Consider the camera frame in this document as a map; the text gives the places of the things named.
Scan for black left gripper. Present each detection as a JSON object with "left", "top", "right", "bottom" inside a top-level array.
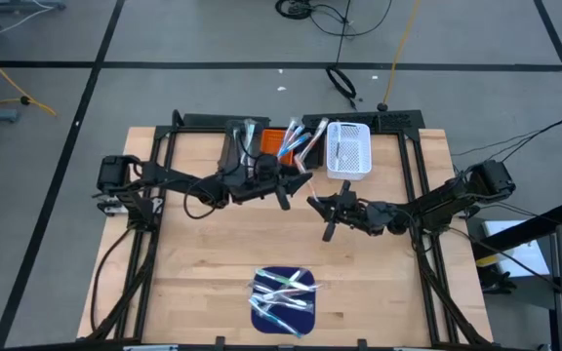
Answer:
[{"left": 234, "top": 164, "right": 314, "bottom": 212}]

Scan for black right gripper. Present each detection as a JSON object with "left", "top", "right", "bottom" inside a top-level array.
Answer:
[{"left": 306, "top": 178, "right": 375, "bottom": 244}]

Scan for orange toothbrush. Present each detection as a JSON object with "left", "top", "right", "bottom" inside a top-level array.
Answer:
[
  {"left": 294, "top": 116, "right": 331, "bottom": 170},
  {"left": 294, "top": 154, "right": 321, "bottom": 204}
]

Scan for blue toothbrush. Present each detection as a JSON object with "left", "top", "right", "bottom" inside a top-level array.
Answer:
[
  {"left": 280, "top": 124, "right": 307, "bottom": 158},
  {"left": 275, "top": 115, "right": 301, "bottom": 157},
  {"left": 284, "top": 131, "right": 314, "bottom": 160},
  {"left": 259, "top": 306, "right": 305, "bottom": 338}
]

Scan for black slotted plastic basket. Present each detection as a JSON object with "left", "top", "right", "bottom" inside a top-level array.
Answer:
[{"left": 292, "top": 125, "right": 327, "bottom": 170}]

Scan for orange plastic bin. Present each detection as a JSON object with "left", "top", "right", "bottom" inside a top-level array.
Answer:
[{"left": 259, "top": 128, "right": 297, "bottom": 171}]

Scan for white perforated plastic basket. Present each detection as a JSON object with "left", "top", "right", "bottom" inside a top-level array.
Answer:
[{"left": 325, "top": 121, "right": 374, "bottom": 182}]

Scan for grey plastic bin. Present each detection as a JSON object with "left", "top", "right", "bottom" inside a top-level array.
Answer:
[{"left": 217, "top": 119, "right": 265, "bottom": 178}]

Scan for wide black perforated plate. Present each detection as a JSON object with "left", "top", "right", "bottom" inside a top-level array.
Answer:
[{"left": 301, "top": 109, "right": 426, "bottom": 135}]

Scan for navy blue mat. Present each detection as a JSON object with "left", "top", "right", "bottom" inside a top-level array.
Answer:
[{"left": 250, "top": 265, "right": 317, "bottom": 336}]

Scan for black diagonal beam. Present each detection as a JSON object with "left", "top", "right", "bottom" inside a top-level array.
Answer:
[{"left": 470, "top": 199, "right": 562, "bottom": 257}]

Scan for white paper sheet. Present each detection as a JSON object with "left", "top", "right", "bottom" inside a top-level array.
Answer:
[{"left": 483, "top": 218, "right": 553, "bottom": 279}]

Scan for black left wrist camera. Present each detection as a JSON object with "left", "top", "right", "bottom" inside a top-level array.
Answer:
[{"left": 253, "top": 154, "right": 283, "bottom": 179}]

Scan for narrow black mount plate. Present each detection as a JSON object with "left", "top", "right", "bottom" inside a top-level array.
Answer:
[{"left": 172, "top": 109, "right": 272, "bottom": 132}]

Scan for black hanging cable with loop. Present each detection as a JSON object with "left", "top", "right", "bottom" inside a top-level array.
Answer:
[{"left": 326, "top": 0, "right": 360, "bottom": 111}]

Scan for black aluminium table frame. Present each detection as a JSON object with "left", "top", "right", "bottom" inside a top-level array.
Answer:
[{"left": 114, "top": 124, "right": 495, "bottom": 350}]

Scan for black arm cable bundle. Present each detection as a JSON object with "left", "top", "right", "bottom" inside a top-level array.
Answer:
[
  {"left": 88, "top": 226, "right": 158, "bottom": 342},
  {"left": 410, "top": 228, "right": 490, "bottom": 348}
]

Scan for yellow hanging cable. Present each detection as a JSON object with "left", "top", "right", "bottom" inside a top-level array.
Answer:
[{"left": 381, "top": 0, "right": 423, "bottom": 106}]

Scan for black coiled floor cable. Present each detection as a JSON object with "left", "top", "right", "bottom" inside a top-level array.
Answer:
[{"left": 274, "top": 0, "right": 393, "bottom": 38}]

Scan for thin black floor cables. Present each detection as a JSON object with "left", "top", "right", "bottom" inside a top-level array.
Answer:
[{"left": 451, "top": 119, "right": 562, "bottom": 191}]

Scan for white floor cable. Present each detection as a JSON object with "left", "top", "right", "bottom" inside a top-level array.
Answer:
[{"left": 0, "top": 0, "right": 56, "bottom": 62}]

